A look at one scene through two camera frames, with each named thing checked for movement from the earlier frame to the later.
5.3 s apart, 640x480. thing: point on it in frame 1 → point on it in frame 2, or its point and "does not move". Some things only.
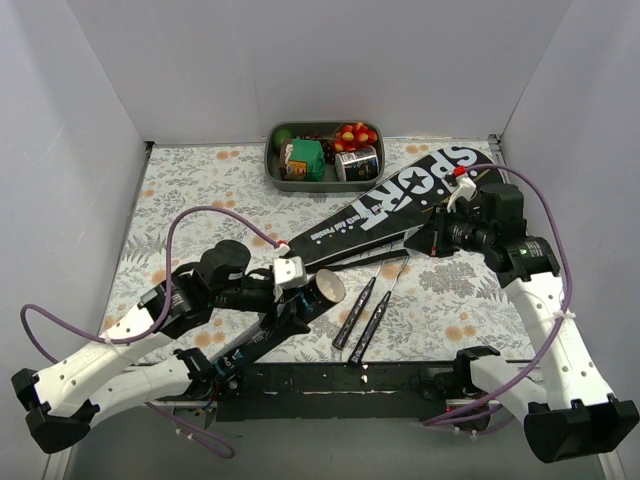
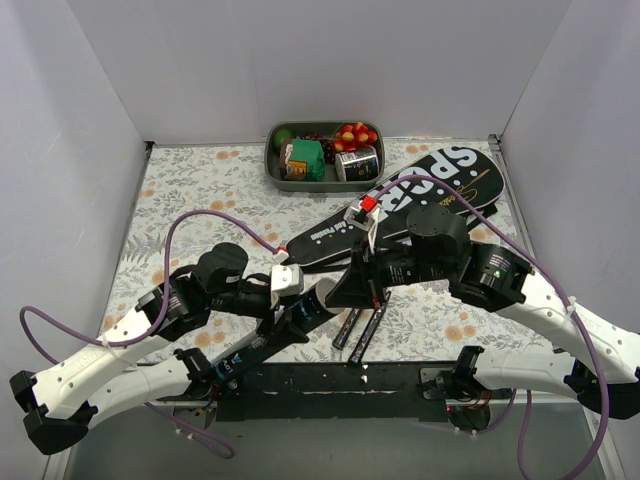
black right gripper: [439, 235] → [371, 282]
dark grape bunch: [327, 143] does not move
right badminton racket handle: [369, 330] does not move
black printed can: [357, 164] does not move
